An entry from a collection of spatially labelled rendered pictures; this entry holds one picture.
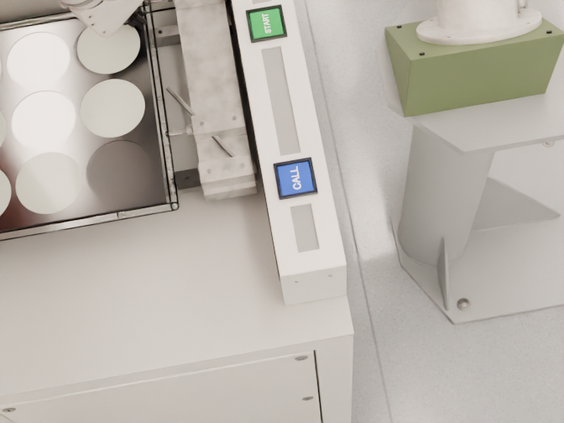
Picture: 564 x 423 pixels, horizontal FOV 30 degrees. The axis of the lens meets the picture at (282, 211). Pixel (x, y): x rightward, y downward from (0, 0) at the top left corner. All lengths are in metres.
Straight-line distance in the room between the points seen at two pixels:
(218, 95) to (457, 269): 0.98
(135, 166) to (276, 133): 0.22
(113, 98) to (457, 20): 0.54
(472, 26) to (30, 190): 0.70
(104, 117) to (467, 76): 0.56
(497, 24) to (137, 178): 0.58
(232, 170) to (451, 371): 1.00
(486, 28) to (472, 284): 0.96
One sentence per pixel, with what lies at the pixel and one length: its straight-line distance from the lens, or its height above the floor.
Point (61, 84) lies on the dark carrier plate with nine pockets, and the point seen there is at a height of 0.90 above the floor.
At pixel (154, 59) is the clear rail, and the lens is 1.68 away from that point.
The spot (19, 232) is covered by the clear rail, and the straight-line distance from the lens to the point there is 1.60.
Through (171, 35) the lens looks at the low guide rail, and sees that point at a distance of 1.76.
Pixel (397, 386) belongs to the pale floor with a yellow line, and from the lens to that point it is 2.39.
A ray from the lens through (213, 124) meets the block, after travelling 1.60.
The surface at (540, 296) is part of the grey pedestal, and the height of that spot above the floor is 0.01.
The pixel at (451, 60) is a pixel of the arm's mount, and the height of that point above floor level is 0.98.
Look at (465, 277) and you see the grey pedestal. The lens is 2.45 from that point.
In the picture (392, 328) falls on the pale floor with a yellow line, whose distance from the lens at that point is 2.42.
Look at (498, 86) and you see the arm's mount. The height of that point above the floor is 0.87.
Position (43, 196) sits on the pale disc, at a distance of 1.62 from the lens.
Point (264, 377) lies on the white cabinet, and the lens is 1.73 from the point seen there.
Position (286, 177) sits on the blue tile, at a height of 0.96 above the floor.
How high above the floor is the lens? 2.33
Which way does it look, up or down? 68 degrees down
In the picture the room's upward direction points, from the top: 9 degrees counter-clockwise
